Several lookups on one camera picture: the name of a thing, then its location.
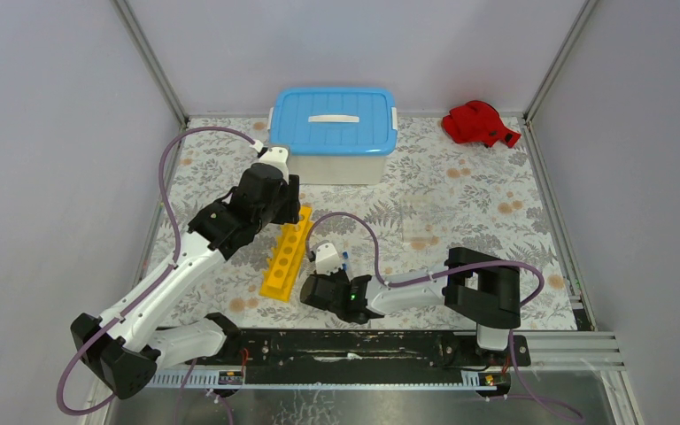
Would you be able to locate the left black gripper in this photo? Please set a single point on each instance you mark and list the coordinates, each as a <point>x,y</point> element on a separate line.
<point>290,195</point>

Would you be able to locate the yellow test tube rack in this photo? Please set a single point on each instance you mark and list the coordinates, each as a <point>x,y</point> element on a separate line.
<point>286,258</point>

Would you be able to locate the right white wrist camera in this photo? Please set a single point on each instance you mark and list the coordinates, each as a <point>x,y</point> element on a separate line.
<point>326,259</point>

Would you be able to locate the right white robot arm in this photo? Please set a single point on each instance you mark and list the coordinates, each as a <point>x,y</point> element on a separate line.
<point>477,286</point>

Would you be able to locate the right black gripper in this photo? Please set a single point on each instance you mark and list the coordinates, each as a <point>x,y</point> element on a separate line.
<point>342,274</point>

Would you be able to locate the red cloth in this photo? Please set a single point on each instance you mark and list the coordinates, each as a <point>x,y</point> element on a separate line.
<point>478,122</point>

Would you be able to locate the floral patterned table mat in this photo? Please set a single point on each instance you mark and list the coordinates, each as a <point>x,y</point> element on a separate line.
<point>488,201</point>

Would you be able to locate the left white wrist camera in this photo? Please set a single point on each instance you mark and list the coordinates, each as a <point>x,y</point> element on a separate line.
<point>275,156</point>

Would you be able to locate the aluminium frame rail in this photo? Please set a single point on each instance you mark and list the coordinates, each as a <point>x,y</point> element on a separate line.
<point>573,351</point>

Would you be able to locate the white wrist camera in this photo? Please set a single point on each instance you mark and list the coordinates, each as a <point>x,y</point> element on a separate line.
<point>326,259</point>
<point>275,156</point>

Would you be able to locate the blue plastic bin lid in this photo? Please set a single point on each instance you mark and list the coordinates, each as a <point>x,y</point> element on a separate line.
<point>335,121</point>

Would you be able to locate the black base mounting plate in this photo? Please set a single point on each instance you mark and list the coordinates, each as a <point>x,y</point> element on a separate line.
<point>360,357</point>

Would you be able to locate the white plastic storage bin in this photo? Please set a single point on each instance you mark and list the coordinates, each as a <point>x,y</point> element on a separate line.
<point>343,170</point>

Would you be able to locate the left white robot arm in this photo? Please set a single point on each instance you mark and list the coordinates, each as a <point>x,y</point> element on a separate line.
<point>124,346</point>

